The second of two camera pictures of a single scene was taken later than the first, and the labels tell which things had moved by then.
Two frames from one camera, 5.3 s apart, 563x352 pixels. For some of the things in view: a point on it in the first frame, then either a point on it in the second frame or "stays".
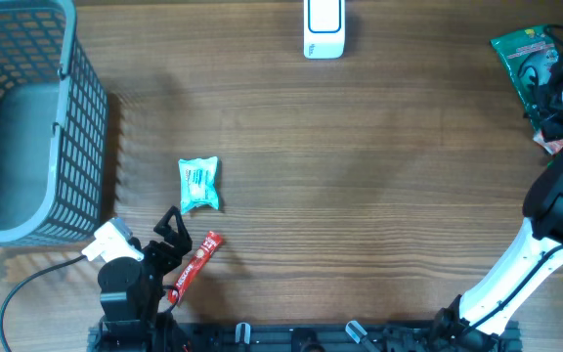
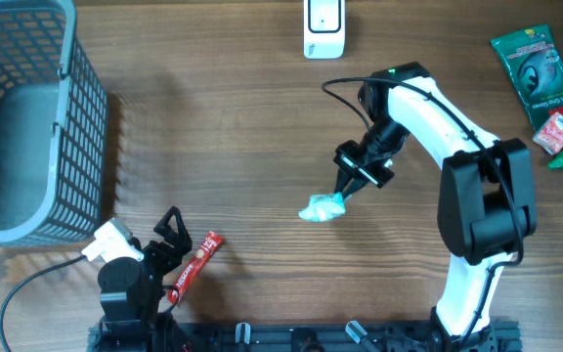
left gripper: (181, 241) stays
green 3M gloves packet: (530, 55) stays
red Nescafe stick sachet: (213, 242) stays
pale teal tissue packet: (198, 183) to (323, 207)
